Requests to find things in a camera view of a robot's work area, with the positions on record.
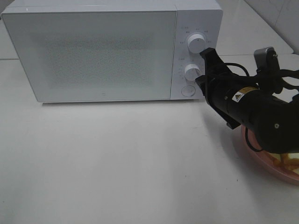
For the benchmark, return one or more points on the round door release button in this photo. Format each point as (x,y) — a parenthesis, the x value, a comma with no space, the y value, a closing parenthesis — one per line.
(188,91)

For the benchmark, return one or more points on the pink round plate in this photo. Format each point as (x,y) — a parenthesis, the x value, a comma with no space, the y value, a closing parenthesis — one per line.
(263,159)

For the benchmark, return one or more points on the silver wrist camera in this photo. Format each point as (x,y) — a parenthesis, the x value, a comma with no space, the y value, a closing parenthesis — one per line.
(266,60)

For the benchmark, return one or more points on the white bread sandwich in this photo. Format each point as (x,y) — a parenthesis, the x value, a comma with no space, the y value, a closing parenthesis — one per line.
(287,162)

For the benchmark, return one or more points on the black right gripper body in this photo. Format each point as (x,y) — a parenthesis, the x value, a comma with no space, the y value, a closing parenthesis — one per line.
(227,93)

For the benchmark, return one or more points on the white microwave knob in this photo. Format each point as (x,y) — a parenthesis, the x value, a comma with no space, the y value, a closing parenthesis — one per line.
(192,72)
(196,43)

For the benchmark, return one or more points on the white lower microwave knob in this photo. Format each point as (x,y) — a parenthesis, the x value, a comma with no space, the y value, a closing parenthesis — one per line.
(192,72)

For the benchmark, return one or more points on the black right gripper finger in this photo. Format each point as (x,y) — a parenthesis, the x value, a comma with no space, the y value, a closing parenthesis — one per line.
(214,66)
(203,85)

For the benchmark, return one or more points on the white microwave oven body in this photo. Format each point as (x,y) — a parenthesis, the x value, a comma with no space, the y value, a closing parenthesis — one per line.
(192,16)

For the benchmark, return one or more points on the white upper microwave knob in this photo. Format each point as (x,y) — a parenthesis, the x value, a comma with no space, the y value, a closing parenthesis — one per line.
(196,43)

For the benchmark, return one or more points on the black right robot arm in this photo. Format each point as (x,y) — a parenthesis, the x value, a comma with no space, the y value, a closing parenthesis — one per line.
(251,101)

